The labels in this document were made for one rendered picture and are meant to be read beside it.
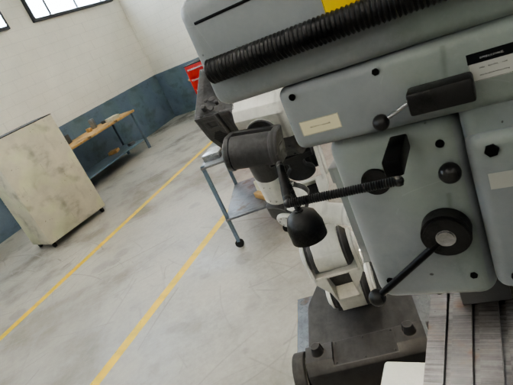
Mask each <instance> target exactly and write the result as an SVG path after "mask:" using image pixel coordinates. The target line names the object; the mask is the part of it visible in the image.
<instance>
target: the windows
mask: <svg viewBox="0 0 513 385"><path fill-rule="evenodd" d="M109 2H113V0H21V3H22V5H23V6H24V8H25V9H26V11H27V13H28V14H29V16H30V18H31V20H32V21H33V23H35V22H38V21H43V20H47V19H49V18H55V17H57V16H61V15H65V14H69V13H72V12H74V11H80V10H83V9H86V8H91V7H94V6H97V5H102V4H105V3H109ZM9 29H11V28H10V27H9V25H8V23H7V21H6V20H5V18H4V16H3V15H2V13H1V12H0V32H2V31H6V30H9Z"/></svg>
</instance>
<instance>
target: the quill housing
mask: <svg viewBox="0 0 513 385"><path fill-rule="evenodd" d="M400 134H406V135H407V137H408V142H409V144H410V151H409V154H408V160H407V163H406V167H405V173H404V174H403V175H402V177H403V178H404V180H405V181H404V185H403V186H395V187H392V188H391V187H389V188H386V189H385V188H384V189H381V190H380V189H379V190H376V191H375V190H373V191H371V192H364V193H361V194H359V193H358V195H357V194H356V195H354V194H353V195H351V196H348V199H349V201H350V205H351V208H352V210H353V213H354V216H355V218H356V220H357V224H358V226H359V229H360V233H361V235H362V237H363V241H364V244H365V245H366V249H367V252H368V254H369V258H370V260H371V262H372V265H373V269H374V270H375V273H376V277H377V279H378V281H379V285H380V286H381V287H382V288H383V287H384V286H385V285H386V284H387V283H388V282H390V281H391V280H392V279H393V278H394V277H395V276H396V275H397V274H398V273H400V272H401V271H402V270H403V269H404V268H405V267H406V266H407V265H409V264H410V263H411V262H412V261H413V260H414V259H415V258H416V257H417V256H418V255H419V254H420V253H421V252H422V251H423V250H424V249H426V247H425V246H424V244H423V242H422V240H421V223H422V221H423V219H424V217H425V216H426V215H427V214H428V213H429V212H431V211H433V210H435V209H441V208H450V209H456V210H458V211H461V212H462V213H464V214H465V215H466V216H467V217H468V218H469V220H470V221H471V223H472V226H473V240H472V243H471V245H470V246H469V247H468V248H467V249H466V250H465V251H464V252H462V253H460V254H456V255H450V256H446V255H440V254H436V253H433V254H432V255H431V256H430V257H429V258H427V259H426V260H425V261H424V262H423V263H422V264H420V265H419V266H418V267H417V268H416V269H415V270H413V271H412V272H411V273H410V274H409V275H408V276H407V277H406V278H405V279H404V280H403V281H402V282H400V283H399V284H398V285H397V286H396V287H395V288H394V289H393V290H391V291H390V292H389V293H388V294H390V295H394V296H404V295H420V294H437V293H470V292H482V291H486V290H489V289H491V288H492V287H493V286H494V285H495V282H496V280H497V276H496V274H495V268H494V265H493V262H492V255H491V252H490V249H489V243H488V239H487V236H486V230H485V226H484V223H483V220H482V213H481V210H480V207H479V200H478V197H477V194H476V187H475V184H474V181H473V175H472V171H471V168H470V165H469V158H468V155H467V152H466V145H465V139H464V136H463V129H462V126H461V123H460V116H459V113H458V112H457V113H453V114H450V115H445V116H441V117H437V118H432V119H428V120H424V121H419V122H415V123H411V124H408V125H403V126H398V127H395V128H390V129H386V130H384V131H377V132H373V133H369V134H364V135H360V136H356V137H351V138H348V139H343V140H340V141H335V142H332V145H331V152H332V155H333V158H334V161H335V163H336V166H337V169H338V172H339V174H340V178H341V180H342V183H343V185H344V188H345V187H348V186H352V185H354V186H355V185H357V184H359V185H360V184H363V183H368V182H370V181H371V182H372V181H376V180H377V181H378V180H383V179H386V178H387V179H388V177H386V175H385V173H384V170H383V167H382V159H383V157H384V154H385V152H386V148H387V145H388V142H389V139H390V137H393V136H397V135H400ZM447 162H453V163H456V164H458V165H459V166H460V168H461V170H462V176H461V178H460V180H459V181H457V182H456V183H453V184H447V183H444V182H442V181H441V180H440V178H439V176H438V170H439V168H440V167H441V166H442V165H443V164H444V163H447Z"/></svg>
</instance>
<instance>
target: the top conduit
mask: <svg viewBox="0 0 513 385"><path fill-rule="evenodd" d="M442 1H443V0H360V1H355V2H354V3H352V2H351V3H350V4H349V5H345V6H344V7H343V6H341V7H340V9H339V8H336V9H335V11H334V10H331V12H326V14H321V16H319V15H318V16H317V17H316V18H312V19H308V20H307V21H303V23H299V24H298V25H297V24H295V26H294V27H293V26H291V27H290V28H286V29H285V30H282V31H278V32H277V33H274V34H270V35H269V36H265V37H262V38H261V39H258V40H255V41H254V42H250V43H249V44H246V45H242V47H238V48H235V49H234V50H231V51H228V52H227V53H223V54H220V55H217V56H216V57H213V58H210V59H209V60H206V61H205V63H204V66H203V68H204V73H205V76H206V78H207V79H208V81H210V82H211V83H214V84H216V83H219V82H220V81H224V80H227V79H230V78H231V77H232V78H233V77H235V76H238V75H241V74H242V73H243V74H244V73H245V72H247V73H248V72H249V71H252V70H256V69H257V68H260V67H263V66H265V65H266V66H267V65H268V64H272V63H275V62H276V61H280V60H284V59H285V58H288V57H292V55H296V54H297V53H301V52H305V51H306V50H310V49H314V47H318V46H322V45H323V44H327V43H328V42H329V43H331V42H332V41H333V40H334V41H336V40H337V39H339V40H340V39H341V38H342V37H346V36H350V35H351V34H355V33H356V32H360V31H361V30H362V31H365V30H366V28H368V29H370V28H371V26H372V27H375V26H376V25H380V24H381V23H384V24H385V23H386V21H391V20H392V19H396V18H397V17H401V16H403V15H407V14H408V13H410V14H412V12H413V11H418V10H419V9H422V10H423V9H424V7H428V8H429V7H430V5H435V4H436V3H437V2H438V3H441V2H442Z"/></svg>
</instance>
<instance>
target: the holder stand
mask: <svg viewBox="0 0 513 385"><path fill-rule="evenodd" d="M460 297H461V300H462V303H463V305H467V304H474V303H487V302H494V301H502V300H509V299H512V296H511V290H510V286H507V285H505V284H503V283H502V282H501V281H499V280H498V278H497V280H496V282H495V285H494V286H493V287H492V288H491V289H489V290H486V291H482V292H470V293H460Z"/></svg>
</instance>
